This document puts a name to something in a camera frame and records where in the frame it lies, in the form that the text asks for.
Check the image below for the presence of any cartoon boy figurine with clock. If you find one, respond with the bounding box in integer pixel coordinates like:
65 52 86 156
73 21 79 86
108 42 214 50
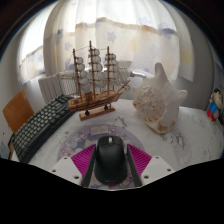
206 87 224 124

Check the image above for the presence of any large white conch shell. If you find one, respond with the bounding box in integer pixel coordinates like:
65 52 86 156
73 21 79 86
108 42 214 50
132 62 189 135

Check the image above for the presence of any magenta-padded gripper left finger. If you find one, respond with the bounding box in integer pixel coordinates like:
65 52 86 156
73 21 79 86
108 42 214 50
49 143 98 188

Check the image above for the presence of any black keyboard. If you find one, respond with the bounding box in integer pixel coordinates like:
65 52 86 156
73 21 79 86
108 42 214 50
11 94 76 164

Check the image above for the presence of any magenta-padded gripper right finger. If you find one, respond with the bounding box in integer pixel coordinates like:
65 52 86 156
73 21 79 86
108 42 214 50
126 143 176 188

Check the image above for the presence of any white cartoon-print tablecloth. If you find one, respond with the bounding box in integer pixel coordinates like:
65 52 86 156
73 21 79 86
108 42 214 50
9 98 224 191

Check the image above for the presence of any white star-print curtain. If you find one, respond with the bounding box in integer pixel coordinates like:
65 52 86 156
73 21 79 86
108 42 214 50
18 0 196 85

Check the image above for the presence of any white radiator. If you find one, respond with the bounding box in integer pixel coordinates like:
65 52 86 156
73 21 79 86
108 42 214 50
37 70 84 105

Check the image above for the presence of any black computer mouse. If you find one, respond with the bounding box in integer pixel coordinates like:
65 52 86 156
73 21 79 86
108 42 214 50
94 135 129 185

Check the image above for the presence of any wooden model sailing ship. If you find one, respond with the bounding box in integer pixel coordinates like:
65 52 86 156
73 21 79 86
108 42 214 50
59 40 132 122

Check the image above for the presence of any wooden chair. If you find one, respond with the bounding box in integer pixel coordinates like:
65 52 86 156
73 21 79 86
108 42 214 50
2 89 35 161

